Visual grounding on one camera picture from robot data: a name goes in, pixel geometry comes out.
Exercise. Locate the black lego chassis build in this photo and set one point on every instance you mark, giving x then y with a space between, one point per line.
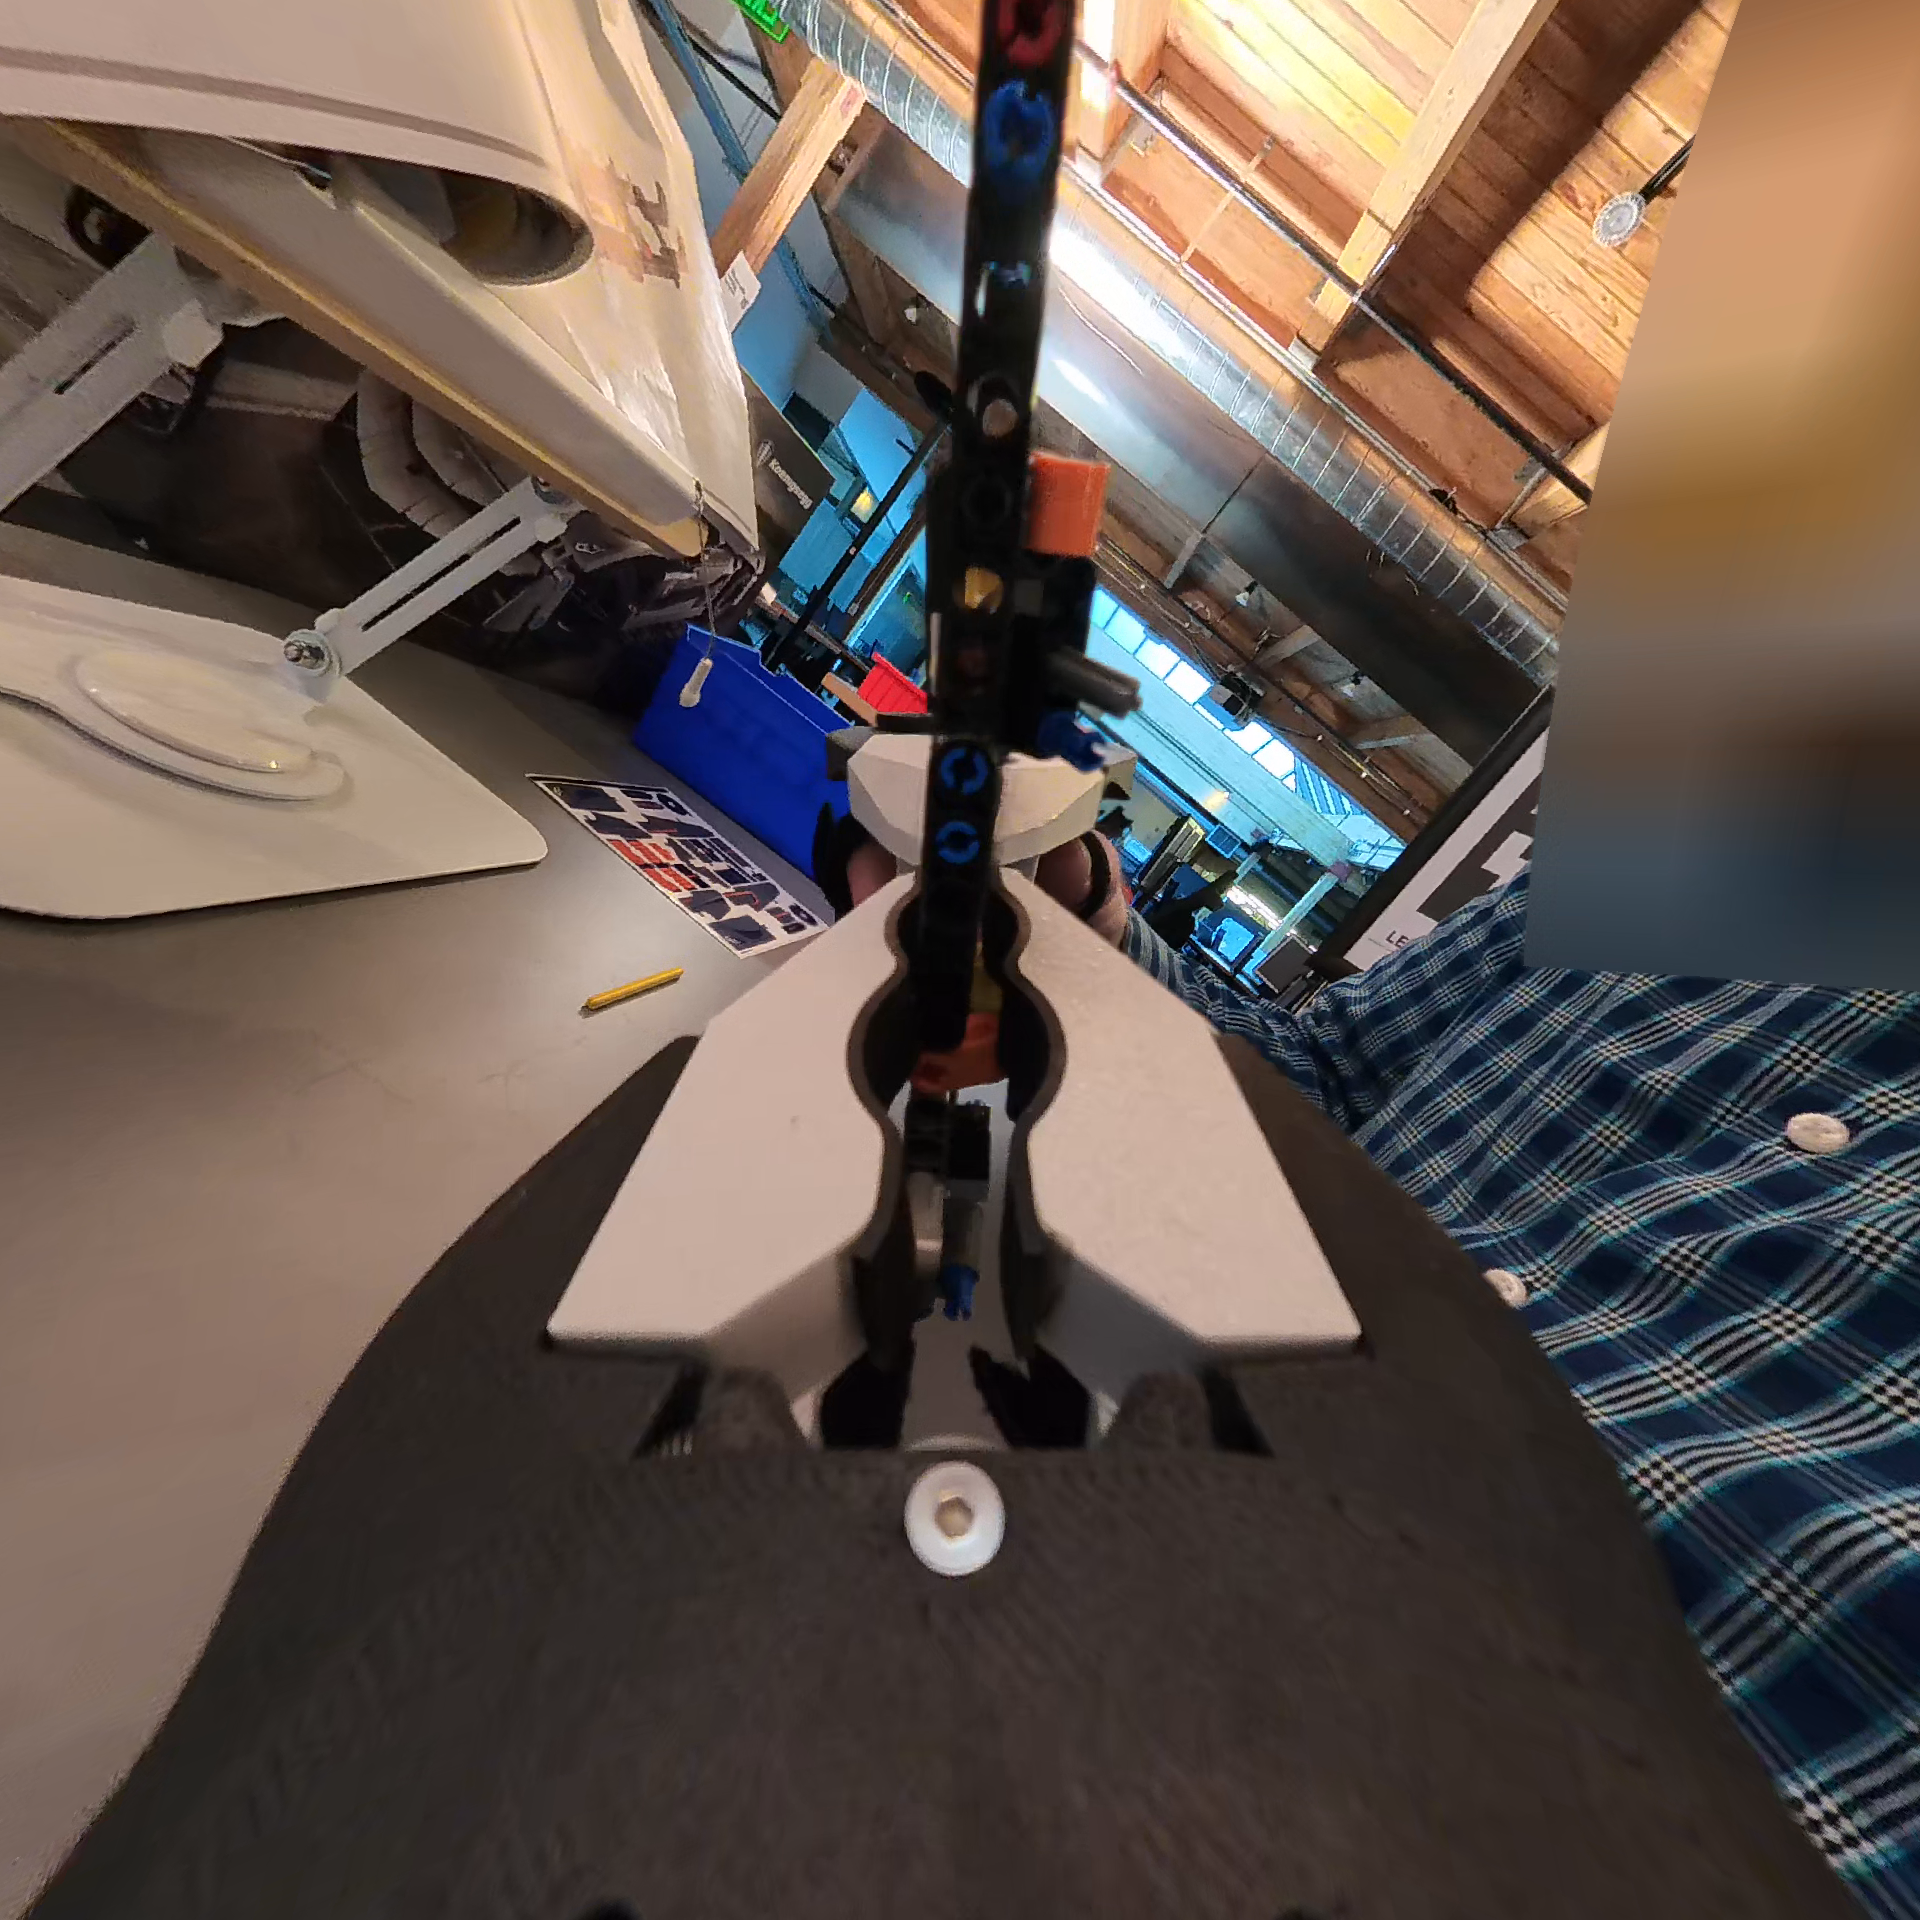
975 452

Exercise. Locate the yellow lego tube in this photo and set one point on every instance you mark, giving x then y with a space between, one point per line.
634 989

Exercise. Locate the framed marker sign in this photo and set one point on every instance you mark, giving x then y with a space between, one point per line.
1477 885

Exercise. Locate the person's plaid shirt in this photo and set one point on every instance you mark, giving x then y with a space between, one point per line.
1725 1276

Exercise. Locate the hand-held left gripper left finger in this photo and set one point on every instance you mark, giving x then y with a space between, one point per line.
705 1201

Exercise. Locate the blue plastic bin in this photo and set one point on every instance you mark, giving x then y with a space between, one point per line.
751 734

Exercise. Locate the lego sticker sheet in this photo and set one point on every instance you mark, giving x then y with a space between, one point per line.
691 863

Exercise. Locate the lego instruction booklet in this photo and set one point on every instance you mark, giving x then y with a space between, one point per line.
301 61

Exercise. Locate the white book stand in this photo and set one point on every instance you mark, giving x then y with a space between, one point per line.
375 840

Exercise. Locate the person's right hand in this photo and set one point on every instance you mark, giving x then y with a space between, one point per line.
1095 893

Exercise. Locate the silver ventilation ducts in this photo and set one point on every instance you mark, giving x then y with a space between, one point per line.
1350 465

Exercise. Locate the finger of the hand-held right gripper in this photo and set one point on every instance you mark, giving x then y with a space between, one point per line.
893 809
1050 809

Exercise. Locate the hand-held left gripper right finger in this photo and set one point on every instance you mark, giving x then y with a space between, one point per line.
1200 1201

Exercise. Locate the green exit sign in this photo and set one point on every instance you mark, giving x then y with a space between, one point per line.
765 19

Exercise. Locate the red plastic bin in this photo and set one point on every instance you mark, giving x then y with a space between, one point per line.
896 686

